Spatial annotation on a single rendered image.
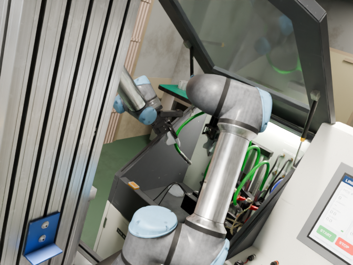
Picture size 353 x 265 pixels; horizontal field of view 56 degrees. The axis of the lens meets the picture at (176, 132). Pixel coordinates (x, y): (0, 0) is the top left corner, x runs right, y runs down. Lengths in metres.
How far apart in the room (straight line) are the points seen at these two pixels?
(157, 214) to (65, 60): 0.48
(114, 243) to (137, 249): 0.91
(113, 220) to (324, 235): 0.98
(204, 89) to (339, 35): 7.41
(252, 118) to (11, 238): 0.63
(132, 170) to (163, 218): 0.85
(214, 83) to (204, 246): 0.42
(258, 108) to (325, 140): 0.58
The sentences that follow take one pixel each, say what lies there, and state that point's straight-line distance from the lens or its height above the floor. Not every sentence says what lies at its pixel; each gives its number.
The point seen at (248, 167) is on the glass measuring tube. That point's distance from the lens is 1.79.
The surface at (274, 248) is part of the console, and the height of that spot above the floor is 1.02.
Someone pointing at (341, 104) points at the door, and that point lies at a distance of 8.11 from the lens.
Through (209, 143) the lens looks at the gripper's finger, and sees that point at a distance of 1.53.
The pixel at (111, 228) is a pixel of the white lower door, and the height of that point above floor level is 0.67.
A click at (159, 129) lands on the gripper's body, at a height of 1.28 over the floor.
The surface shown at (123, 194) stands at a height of 0.89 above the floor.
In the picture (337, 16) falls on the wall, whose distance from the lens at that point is 8.33.
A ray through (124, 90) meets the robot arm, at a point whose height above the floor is 1.46.
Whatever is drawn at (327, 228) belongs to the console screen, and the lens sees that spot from 1.43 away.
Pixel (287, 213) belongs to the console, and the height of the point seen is 1.17.
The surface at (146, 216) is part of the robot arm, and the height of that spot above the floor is 1.26.
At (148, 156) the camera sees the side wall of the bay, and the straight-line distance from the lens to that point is 1.74.
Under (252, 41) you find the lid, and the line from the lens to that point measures 1.30.
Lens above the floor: 1.75
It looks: 18 degrees down
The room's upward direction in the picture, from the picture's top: 19 degrees clockwise
